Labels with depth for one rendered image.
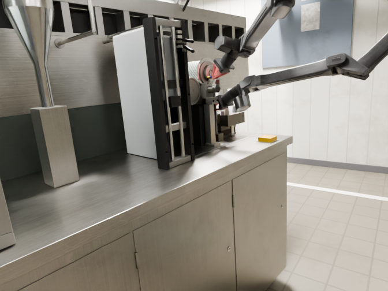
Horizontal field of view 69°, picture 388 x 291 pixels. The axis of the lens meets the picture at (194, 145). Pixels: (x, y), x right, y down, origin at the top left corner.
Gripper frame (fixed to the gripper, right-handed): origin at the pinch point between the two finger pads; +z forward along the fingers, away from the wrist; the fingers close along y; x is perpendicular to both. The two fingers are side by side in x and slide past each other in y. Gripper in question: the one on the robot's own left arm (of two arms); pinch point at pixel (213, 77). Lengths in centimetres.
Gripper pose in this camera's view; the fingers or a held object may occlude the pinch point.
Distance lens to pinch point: 139.0
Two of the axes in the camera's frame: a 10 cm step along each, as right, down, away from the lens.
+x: -5.4, -8.1, 2.4
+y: 6.7, -2.4, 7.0
